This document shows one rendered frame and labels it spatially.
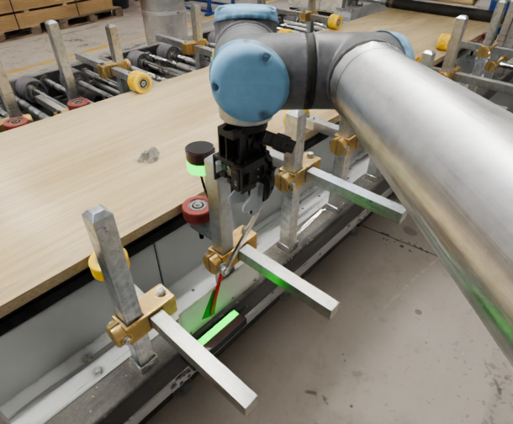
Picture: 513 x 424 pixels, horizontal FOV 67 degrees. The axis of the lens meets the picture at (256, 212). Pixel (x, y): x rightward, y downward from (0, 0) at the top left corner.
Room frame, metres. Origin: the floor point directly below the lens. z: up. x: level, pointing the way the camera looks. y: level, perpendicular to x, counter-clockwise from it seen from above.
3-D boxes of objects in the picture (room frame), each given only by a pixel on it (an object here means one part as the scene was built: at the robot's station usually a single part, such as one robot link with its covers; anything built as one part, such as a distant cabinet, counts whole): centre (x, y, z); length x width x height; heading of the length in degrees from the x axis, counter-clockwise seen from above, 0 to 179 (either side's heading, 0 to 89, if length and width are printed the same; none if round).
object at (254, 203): (0.59, 0.01, 1.05); 0.06 x 0.03 x 0.09; 138
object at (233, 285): (0.61, 0.08, 0.75); 0.26 x 0.01 x 0.10; 138
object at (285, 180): (0.85, -0.11, 0.95); 0.14 x 0.06 x 0.05; 138
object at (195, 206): (0.77, 0.15, 0.85); 0.08 x 0.08 x 0.11
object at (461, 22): (1.58, -0.77, 0.93); 0.04 x 0.04 x 0.48; 48
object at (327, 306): (0.64, 0.00, 0.84); 0.43 x 0.03 x 0.04; 48
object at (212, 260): (0.67, 0.06, 0.85); 0.14 x 0.06 x 0.05; 138
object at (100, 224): (0.47, 0.25, 0.89); 0.04 x 0.04 x 0.48; 48
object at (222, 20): (0.60, 0.02, 1.32); 0.10 x 0.09 x 0.12; 2
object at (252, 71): (0.49, 0.00, 1.33); 0.12 x 0.12 x 0.09; 2
